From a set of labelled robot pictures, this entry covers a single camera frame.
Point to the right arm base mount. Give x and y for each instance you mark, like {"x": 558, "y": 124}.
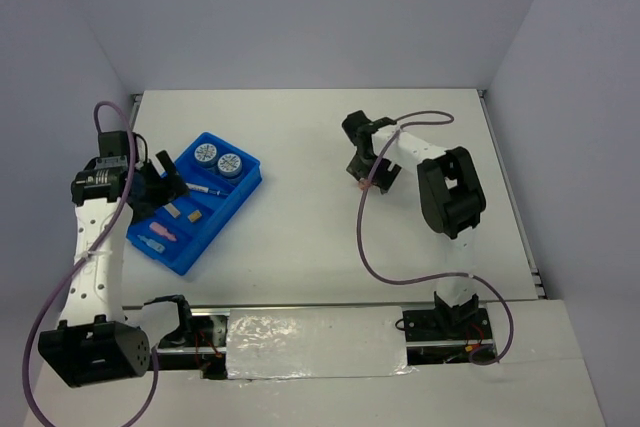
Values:
{"x": 427, "y": 343}

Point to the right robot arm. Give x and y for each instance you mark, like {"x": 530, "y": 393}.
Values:
{"x": 450, "y": 195}

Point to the silver foil sheet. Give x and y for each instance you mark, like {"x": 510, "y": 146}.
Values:
{"x": 309, "y": 343}

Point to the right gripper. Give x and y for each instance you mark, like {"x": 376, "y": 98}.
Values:
{"x": 385, "y": 179}

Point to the grey eraser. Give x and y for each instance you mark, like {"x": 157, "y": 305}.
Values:
{"x": 172, "y": 210}

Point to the light blue correction tape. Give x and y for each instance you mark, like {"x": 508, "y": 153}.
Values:
{"x": 152, "y": 244}

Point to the blue white whiteboard marker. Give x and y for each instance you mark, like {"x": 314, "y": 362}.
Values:
{"x": 206, "y": 190}

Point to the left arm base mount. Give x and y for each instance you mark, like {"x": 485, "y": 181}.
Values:
{"x": 184, "y": 342}

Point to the small tan eraser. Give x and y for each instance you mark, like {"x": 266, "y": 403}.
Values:
{"x": 195, "y": 216}

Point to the blue plastic divided tray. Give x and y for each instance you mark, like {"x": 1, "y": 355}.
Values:
{"x": 194, "y": 238}

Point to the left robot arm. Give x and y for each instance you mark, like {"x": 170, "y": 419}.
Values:
{"x": 94, "y": 341}

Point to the blue cleaning gel jar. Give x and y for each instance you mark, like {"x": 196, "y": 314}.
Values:
{"x": 205, "y": 155}

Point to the pink correction tape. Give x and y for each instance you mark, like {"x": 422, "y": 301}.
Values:
{"x": 162, "y": 231}

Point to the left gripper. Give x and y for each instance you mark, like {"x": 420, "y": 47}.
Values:
{"x": 166, "y": 188}

